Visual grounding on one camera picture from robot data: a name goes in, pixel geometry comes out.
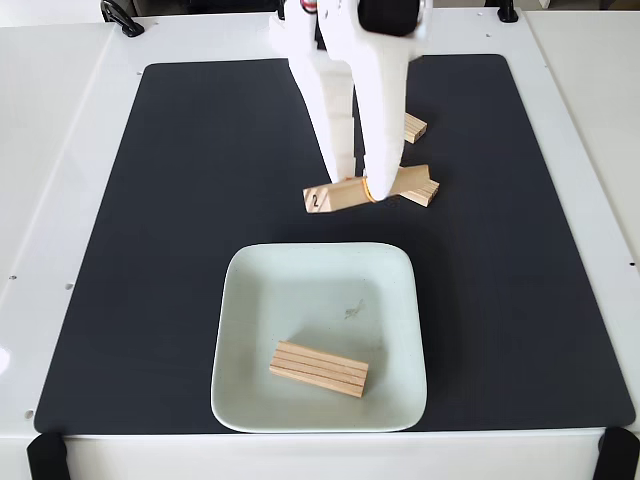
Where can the wooden block marked 3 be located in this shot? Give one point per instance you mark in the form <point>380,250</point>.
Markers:
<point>415,129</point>

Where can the wooden block marked 2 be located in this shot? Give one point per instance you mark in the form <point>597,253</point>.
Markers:
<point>340,195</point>

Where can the grooved wooden block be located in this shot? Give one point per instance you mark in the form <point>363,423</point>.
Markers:
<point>320,369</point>
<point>425,195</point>

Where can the white studded mounting block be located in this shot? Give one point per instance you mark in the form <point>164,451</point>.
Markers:
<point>278,32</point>

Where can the pale green square plate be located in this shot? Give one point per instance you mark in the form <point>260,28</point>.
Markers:
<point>310,290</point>

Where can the black table clamp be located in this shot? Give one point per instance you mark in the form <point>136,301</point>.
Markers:
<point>122,17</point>
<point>507,11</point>

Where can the black table mat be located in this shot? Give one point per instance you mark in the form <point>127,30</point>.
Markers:
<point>150,250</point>

